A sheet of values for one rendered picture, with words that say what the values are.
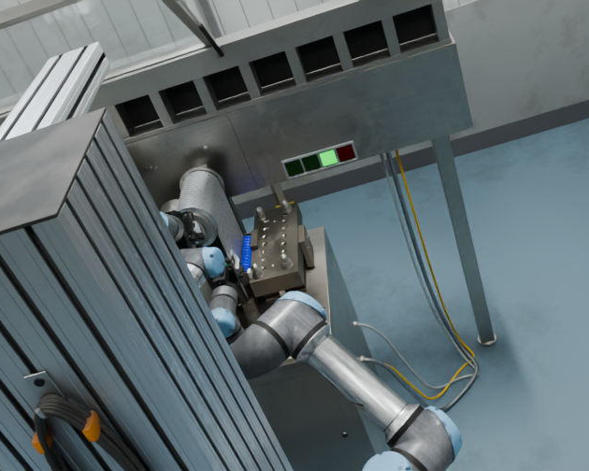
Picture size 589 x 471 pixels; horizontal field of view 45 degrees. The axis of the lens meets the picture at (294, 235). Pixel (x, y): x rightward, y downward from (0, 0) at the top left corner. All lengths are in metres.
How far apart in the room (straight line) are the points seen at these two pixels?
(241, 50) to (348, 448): 1.31
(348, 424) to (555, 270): 1.56
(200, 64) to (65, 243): 1.61
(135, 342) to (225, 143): 1.64
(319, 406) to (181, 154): 0.93
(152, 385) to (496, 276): 2.86
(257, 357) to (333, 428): 0.77
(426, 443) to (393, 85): 1.16
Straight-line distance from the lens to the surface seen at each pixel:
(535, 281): 3.51
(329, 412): 2.31
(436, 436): 1.65
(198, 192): 2.24
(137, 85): 2.35
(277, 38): 2.25
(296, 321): 1.67
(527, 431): 2.93
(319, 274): 2.38
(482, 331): 3.18
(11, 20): 1.96
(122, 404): 0.87
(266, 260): 2.31
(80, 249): 0.74
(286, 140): 2.38
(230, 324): 1.98
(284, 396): 2.25
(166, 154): 2.44
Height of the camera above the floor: 2.31
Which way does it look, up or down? 33 degrees down
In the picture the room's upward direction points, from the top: 22 degrees counter-clockwise
